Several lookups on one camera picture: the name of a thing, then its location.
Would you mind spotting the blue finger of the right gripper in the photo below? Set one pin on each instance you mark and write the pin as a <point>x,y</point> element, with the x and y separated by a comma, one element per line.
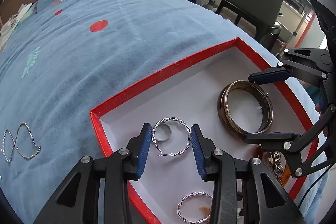
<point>291,145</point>
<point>310,65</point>

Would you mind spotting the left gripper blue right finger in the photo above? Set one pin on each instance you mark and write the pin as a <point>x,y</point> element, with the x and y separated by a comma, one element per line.
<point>264,199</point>

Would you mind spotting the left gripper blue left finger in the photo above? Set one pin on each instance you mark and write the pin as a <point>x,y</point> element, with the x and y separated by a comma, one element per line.
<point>76,198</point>

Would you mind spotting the thin silver bangle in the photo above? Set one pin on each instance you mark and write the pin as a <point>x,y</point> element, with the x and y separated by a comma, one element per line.
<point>261,97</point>

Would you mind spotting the amber translucent bangle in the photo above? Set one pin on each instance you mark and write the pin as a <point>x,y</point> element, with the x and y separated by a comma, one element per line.
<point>263,156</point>

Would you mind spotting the dark brown bangle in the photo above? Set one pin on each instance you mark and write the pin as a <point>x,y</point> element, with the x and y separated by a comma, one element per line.
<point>245,111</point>

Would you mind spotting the twisted silver hoop earring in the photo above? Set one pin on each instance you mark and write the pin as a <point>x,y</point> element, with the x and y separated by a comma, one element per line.
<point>171,137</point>

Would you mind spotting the red shallow box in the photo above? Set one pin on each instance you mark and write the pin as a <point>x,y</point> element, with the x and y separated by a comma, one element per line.
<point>189,90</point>

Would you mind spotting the blue patterned bedspread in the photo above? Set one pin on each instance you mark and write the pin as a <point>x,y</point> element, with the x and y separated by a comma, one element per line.
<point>67,57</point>

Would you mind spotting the white garment on bed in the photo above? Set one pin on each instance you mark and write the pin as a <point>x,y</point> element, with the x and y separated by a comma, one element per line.
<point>14,21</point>

